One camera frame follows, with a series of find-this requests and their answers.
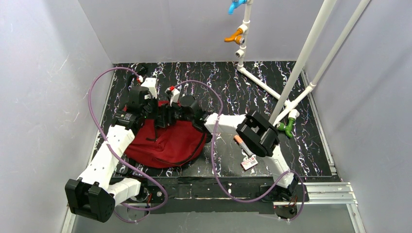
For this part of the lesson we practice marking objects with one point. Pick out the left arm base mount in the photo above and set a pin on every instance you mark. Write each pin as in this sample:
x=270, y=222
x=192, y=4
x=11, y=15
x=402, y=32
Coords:
x=150, y=197

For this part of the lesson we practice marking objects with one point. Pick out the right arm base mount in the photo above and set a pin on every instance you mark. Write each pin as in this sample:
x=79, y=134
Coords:
x=285, y=204

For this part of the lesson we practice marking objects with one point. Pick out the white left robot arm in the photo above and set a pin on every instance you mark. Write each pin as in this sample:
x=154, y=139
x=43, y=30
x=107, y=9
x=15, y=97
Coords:
x=92, y=195

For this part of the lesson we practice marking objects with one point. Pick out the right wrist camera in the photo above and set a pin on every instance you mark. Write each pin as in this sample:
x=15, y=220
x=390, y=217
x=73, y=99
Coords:
x=173, y=95

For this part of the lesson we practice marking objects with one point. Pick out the aluminium front rail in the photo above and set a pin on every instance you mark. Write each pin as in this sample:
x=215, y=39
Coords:
x=205, y=196

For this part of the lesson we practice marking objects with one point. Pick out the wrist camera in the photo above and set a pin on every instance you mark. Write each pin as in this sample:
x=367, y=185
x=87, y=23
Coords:
x=173, y=95
x=150, y=83

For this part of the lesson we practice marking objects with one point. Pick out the green pipe valve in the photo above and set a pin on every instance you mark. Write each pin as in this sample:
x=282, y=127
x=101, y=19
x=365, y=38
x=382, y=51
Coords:
x=287, y=128

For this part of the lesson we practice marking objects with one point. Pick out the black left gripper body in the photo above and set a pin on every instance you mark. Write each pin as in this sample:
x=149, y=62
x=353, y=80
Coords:
x=151, y=106

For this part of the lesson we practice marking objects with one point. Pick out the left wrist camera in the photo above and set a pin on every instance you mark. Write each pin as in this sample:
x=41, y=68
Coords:
x=150, y=83

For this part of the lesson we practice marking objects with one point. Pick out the red student backpack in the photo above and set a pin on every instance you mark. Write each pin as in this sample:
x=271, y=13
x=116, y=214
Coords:
x=172, y=146

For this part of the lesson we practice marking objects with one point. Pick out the orange pipe valve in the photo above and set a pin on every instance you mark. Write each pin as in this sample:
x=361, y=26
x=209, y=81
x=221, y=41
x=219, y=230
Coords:
x=236, y=37

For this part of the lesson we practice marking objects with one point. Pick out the blue pipe valve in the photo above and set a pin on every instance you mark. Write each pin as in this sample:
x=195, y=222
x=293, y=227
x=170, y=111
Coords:
x=235, y=4

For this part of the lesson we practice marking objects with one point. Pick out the red white eraser box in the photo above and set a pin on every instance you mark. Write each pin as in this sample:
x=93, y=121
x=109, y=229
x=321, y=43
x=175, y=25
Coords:
x=249, y=163

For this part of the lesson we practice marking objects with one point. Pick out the white PVC pipe frame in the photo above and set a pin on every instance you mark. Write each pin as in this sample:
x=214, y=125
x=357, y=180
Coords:
x=289, y=31

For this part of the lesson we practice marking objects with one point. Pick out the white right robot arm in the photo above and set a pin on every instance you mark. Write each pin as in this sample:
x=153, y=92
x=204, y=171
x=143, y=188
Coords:
x=257, y=133

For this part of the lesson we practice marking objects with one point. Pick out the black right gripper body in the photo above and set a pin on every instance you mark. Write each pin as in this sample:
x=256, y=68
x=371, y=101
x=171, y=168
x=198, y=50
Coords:
x=172, y=110

